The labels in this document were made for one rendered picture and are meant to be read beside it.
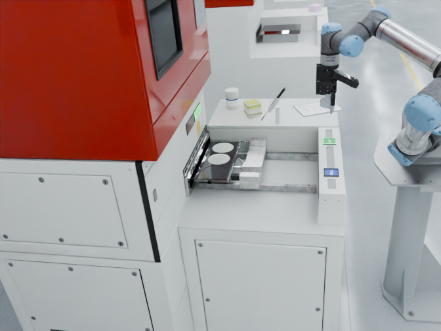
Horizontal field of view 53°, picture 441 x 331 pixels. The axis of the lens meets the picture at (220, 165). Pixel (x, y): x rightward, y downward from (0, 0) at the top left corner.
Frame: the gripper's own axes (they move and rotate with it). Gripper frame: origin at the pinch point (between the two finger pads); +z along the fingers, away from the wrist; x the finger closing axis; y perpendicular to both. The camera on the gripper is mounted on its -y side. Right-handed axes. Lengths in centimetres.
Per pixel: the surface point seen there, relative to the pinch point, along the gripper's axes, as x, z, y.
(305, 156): -8.0, 26.5, 11.0
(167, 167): 46, 2, 59
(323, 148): 6.1, 14.7, 3.2
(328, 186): 34.6, 15.0, 2.0
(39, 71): 66, -40, 84
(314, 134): -15.1, 18.3, 7.0
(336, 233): 45, 29, -1
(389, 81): -342, 111, -79
